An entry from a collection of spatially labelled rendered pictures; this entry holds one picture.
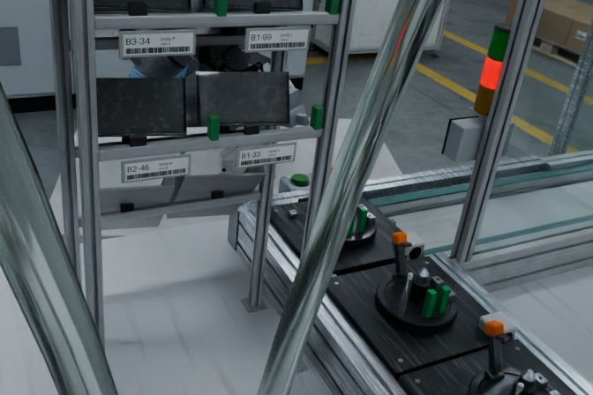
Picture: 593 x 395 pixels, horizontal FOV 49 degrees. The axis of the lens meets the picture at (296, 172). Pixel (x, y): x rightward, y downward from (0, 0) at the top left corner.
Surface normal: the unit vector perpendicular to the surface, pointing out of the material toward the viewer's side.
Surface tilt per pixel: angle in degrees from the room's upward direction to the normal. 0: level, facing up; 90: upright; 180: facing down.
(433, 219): 0
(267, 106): 65
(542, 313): 0
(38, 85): 90
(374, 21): 91
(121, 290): 0
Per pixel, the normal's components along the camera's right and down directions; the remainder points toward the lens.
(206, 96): 0.30, 0.06
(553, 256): 0.44, 0.46
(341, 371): -0.89, 0.12
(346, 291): 0.11, -0.88
